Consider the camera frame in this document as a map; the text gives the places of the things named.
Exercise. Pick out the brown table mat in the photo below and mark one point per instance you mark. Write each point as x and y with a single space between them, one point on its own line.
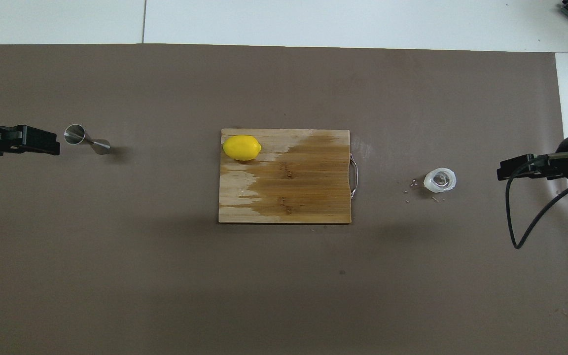
165 271

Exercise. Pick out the yellow lemon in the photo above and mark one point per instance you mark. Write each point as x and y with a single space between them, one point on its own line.
242 148

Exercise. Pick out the steel double jigger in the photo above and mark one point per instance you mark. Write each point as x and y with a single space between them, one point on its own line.
74 134

